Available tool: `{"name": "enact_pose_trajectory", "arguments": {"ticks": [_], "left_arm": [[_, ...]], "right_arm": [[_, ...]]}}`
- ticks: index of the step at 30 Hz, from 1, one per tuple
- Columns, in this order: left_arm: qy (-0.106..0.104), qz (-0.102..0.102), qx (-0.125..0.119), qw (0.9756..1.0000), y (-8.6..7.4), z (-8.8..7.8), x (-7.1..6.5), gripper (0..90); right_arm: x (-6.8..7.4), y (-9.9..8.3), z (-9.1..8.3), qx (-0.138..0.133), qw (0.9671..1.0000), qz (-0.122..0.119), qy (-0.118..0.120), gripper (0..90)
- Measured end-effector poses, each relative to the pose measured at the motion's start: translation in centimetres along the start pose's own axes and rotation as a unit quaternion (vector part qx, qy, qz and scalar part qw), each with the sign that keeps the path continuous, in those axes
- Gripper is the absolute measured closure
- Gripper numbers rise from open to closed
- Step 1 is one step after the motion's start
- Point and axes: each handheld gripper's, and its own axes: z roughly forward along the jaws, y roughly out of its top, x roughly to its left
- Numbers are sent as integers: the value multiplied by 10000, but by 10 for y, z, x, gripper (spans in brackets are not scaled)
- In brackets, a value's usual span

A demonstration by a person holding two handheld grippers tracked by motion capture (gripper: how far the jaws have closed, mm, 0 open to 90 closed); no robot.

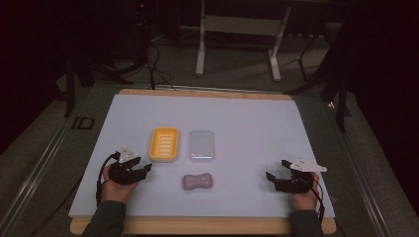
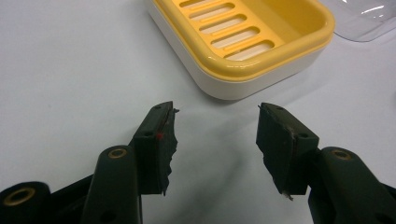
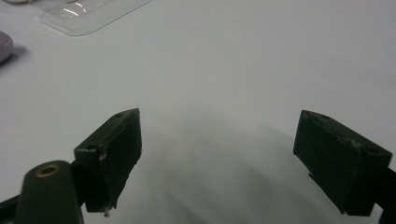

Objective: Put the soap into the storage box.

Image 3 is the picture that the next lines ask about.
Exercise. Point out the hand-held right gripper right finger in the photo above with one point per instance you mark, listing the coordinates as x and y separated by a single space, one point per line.
336 165

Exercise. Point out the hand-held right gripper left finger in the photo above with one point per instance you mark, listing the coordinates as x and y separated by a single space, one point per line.
112 158

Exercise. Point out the clear plastic tray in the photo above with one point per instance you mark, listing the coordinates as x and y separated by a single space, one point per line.
90 14

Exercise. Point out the pale purple rounded object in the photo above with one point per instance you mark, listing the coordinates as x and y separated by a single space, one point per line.
4 45

